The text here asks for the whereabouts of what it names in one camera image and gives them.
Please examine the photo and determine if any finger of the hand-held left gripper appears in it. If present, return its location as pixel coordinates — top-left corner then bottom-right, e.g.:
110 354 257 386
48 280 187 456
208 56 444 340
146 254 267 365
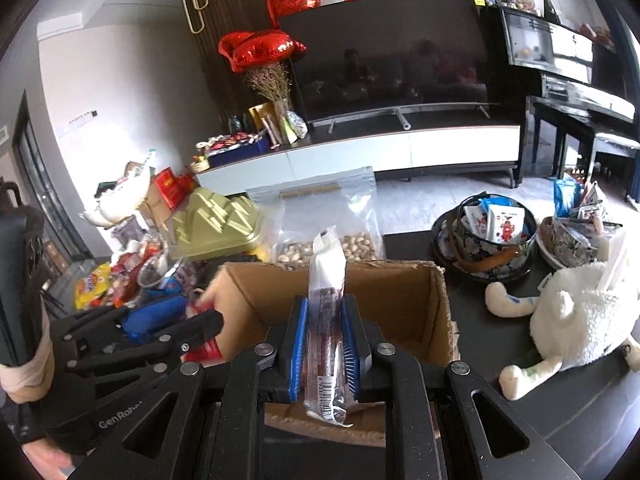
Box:
65 308 224 392
47 297 188 361

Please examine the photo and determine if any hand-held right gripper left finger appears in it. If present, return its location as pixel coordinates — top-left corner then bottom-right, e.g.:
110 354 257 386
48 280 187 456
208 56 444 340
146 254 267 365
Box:
67 296 309 480

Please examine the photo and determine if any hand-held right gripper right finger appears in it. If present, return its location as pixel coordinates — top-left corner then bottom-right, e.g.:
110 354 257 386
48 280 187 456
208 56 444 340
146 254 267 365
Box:
342 296 576 480

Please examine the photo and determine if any red snack packet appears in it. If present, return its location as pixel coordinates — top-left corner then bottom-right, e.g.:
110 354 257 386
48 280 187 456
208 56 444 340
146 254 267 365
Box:
186 285 224 367

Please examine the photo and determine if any clear sausage snack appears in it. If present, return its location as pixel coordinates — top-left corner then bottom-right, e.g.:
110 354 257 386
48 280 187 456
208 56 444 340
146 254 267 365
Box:
302 227 354 426

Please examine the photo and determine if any brown cardboard box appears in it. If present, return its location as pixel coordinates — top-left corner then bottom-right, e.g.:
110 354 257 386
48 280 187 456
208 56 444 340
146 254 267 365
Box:
212 259 461 435

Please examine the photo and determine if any person's left forearm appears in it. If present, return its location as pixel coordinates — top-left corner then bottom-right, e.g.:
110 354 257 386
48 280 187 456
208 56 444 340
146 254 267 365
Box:
0 340 57 404

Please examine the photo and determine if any person's left hand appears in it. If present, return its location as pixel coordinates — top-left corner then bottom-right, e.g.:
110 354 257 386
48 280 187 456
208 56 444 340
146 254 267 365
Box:
22 435 73 467

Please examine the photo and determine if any blue printed snack cup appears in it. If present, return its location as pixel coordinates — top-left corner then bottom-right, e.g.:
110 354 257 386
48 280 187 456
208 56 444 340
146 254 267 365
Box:
159 262 203 297

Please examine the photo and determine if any yellow snack bag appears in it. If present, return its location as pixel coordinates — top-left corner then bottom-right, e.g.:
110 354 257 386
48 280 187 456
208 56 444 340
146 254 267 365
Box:
74 263 112 311

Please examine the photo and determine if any brown carton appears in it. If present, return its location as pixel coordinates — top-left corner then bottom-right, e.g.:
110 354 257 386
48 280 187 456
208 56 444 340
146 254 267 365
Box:
125 160 175 234

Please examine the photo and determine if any white shell tiered tray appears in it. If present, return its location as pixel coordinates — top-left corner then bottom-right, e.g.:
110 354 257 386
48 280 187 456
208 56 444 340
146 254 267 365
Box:
80 160 172 307

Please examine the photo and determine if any red box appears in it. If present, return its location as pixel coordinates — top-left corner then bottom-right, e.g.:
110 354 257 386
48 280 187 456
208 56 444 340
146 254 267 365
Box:
154 169 187 212

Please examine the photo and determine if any clear zip bag of pistachios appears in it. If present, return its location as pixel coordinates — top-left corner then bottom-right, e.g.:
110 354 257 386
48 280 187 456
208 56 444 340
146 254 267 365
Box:
245 166 387 264

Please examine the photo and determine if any floral round tin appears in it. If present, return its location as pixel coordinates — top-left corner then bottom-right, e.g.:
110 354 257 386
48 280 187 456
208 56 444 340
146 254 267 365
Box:
432 193 540 280

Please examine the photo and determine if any dark glass door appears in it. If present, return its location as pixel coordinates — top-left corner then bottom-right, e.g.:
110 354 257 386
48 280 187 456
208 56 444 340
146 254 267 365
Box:
12 91 95 273

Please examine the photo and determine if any white snack packet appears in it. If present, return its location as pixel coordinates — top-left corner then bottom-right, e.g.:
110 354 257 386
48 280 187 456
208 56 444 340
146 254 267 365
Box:
487 205 525 245
461 205 491 237

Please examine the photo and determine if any blue candy tray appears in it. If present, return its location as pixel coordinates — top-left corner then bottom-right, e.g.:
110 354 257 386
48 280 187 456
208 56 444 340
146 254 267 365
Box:
205 131 272 168

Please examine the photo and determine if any white and black TV cabinet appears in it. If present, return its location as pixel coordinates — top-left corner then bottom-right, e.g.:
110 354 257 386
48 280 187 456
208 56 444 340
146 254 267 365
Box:
194 109 527 196

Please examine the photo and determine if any gold package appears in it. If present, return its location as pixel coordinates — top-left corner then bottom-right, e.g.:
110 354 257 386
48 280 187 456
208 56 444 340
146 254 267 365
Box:
248 102 277 132

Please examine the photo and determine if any glass vase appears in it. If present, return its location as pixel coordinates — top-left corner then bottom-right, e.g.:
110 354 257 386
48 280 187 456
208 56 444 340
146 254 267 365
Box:
272 100 297 147

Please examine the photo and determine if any silver foil pack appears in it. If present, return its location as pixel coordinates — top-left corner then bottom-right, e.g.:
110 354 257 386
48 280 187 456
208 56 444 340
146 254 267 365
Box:
285 111 309 139

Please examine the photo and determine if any white plush toy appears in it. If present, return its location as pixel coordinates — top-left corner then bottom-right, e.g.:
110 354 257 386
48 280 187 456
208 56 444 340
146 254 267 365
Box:
484 259 640 402

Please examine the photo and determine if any floral bowl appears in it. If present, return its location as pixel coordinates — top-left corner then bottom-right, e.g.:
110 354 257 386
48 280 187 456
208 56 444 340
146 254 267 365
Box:
537 215 627 271

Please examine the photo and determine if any dried flower bouquet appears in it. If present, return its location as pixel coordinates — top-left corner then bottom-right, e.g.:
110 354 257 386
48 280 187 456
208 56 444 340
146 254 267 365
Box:
243 61 292 104

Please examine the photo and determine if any blue snack bag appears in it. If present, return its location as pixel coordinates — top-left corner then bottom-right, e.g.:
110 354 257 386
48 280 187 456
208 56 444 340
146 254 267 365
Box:
553 179 585 219

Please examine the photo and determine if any red heart foil balloon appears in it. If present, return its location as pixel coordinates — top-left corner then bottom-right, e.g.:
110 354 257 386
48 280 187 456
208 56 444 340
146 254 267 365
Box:
255 30 308 63
265 0 321 29
218 31 266 74

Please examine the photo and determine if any large black television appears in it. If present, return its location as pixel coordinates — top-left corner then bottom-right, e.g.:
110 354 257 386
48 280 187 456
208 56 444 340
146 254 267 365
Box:
277 0 503 128

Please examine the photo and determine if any black upright piano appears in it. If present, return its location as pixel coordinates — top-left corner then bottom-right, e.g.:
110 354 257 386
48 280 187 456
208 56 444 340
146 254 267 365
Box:
479 0 640 202

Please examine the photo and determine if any wall switch panel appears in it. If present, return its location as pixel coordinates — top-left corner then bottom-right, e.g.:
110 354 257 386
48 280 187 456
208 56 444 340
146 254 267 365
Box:
55 109 97 139

